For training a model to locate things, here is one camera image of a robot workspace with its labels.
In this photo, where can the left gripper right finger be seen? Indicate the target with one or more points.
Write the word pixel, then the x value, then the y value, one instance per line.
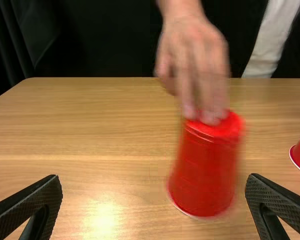
pixel 285 202

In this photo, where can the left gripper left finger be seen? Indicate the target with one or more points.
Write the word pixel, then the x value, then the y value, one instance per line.
pixel 12 212

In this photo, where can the person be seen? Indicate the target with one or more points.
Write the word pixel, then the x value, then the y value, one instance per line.
pixel 195 57

